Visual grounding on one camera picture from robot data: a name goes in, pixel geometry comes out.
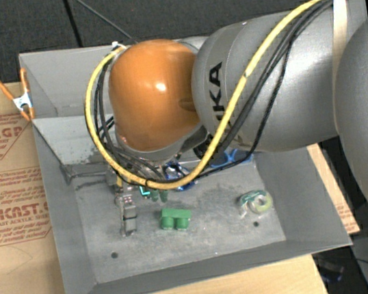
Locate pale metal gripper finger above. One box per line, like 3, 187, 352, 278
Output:
122, 192, 142, 236
113, 191, 131, 238

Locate grey metal bin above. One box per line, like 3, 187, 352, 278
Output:
18, 6, 358, 294

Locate brown cardboard board red print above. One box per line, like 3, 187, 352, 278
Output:
0, 29, 365, 294

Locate green toy brick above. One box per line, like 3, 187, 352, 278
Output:
157, 204, 195, 235

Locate blue sunglasses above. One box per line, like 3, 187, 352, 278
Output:
161, 146, 257, 194

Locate green and white spool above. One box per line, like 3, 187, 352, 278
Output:
235, 188, 276, 219

